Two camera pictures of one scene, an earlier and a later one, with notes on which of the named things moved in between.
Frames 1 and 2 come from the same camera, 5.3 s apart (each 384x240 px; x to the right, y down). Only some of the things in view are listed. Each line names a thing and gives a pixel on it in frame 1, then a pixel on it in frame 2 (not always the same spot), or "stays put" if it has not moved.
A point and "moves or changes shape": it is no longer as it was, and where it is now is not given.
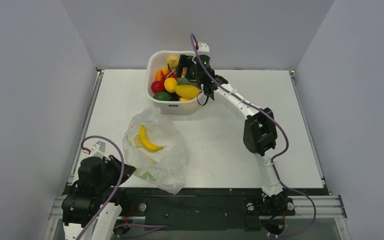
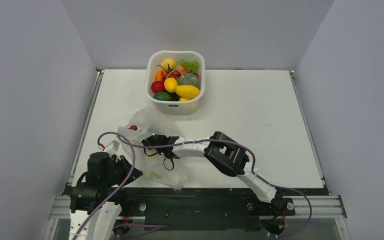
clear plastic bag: (157, 149) stays put
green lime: (162, 96) stays put
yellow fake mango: (187, 91) stays put
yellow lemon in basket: (170, 84) stays put
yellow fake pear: (172, 61) moves or changes shape
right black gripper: (185, 66) to (160, 147)
